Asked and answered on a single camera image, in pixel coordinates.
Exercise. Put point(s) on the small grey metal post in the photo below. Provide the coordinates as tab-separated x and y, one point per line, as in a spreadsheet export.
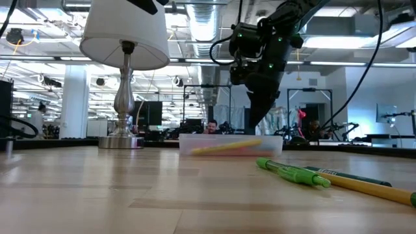
9	146

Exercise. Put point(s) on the black background robot arm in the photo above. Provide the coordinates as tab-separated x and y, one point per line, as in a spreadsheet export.
349	126

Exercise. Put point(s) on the pale draped sheet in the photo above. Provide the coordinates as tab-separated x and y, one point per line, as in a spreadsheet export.
282	120
227	113

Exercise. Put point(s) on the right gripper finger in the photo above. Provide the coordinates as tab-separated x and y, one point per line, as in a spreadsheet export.
260	110

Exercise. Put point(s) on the white shade silver table lamp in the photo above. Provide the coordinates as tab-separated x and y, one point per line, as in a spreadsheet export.
130	32

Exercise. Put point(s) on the white pillar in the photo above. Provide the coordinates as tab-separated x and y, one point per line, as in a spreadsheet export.
74	104

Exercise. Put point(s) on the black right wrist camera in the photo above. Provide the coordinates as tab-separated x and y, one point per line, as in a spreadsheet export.
242	73

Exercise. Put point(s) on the yellow pencil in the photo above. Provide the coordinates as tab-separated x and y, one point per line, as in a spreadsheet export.
373	190

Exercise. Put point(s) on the person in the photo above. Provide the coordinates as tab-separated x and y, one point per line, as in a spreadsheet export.
314	128
212	126
39	120

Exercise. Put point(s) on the white cabinet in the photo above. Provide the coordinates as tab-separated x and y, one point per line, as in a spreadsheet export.
97	128

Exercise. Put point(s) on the dark green marker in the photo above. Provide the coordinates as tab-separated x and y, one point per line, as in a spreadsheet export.
357	177

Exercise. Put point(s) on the light green pen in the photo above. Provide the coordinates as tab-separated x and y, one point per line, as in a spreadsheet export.
292	175

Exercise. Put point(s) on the clear box with pink lid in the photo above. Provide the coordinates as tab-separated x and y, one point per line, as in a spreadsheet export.
201	143

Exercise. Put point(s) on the yellow highlighter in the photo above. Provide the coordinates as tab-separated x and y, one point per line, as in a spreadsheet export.
227	147

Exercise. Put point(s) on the red object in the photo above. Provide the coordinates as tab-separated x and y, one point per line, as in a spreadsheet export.
301	114

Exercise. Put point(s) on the black monitor stand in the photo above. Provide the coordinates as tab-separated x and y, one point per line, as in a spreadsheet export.
413	123

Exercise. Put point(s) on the black monitor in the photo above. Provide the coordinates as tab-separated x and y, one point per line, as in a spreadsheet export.
152	113

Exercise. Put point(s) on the pale wall monitor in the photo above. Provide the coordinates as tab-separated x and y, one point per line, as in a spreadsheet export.
385	112

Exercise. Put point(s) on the black aluminium table frame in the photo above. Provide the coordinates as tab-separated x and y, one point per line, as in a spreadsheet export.
357	150

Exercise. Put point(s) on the silver ventilation duct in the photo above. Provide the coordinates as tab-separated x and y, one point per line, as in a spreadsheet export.
204	26

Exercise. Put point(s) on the black ceiling fixture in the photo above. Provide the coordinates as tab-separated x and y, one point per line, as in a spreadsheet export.
14	36

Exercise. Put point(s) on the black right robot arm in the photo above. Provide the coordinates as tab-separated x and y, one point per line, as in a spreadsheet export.
292	13

